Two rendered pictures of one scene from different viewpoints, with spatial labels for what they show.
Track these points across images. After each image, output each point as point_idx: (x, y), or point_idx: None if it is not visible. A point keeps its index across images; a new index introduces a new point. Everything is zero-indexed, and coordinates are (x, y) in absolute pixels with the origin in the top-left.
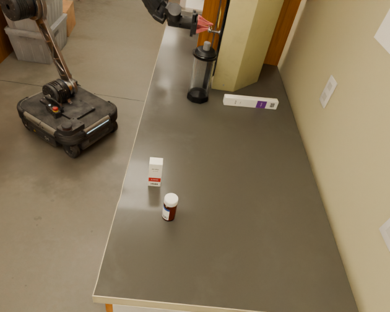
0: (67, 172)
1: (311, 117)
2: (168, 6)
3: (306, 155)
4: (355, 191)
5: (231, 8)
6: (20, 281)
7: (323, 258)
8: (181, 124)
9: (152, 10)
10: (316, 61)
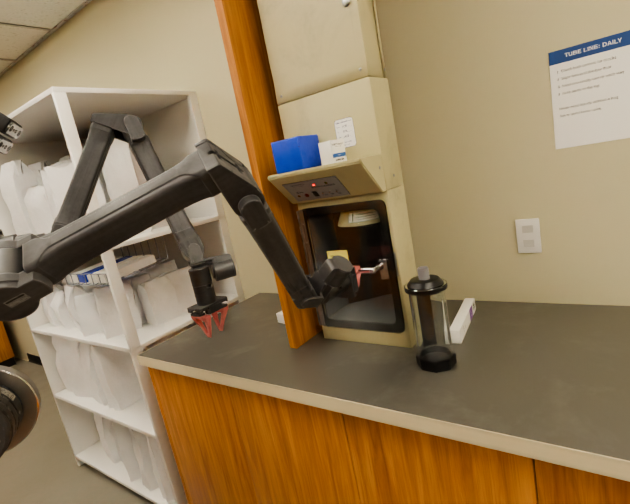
0: None
1: (523, 279)
2: (334, 265)
3: (584, 304)
4: None
5: (394, 220)
6: None
7: None
8: (520, 388)
9: (308, 289)
10: (457, 235)
